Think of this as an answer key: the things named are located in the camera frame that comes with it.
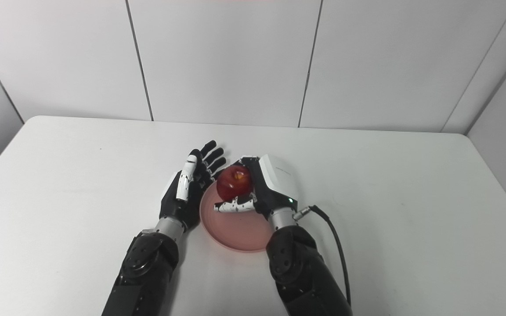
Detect pink round plate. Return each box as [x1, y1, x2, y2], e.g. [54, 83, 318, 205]
[199, 180, 278, 253]

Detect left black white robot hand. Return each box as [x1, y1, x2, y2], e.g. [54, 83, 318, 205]
[159, 140, 227, 232]

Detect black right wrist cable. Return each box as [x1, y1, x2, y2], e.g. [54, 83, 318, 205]
[293, 205, 352, 307]

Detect red apple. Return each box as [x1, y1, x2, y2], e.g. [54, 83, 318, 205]
[216, 165, 253, 202]

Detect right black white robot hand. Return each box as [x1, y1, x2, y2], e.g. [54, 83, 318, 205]
[214, 154, 300, 220]

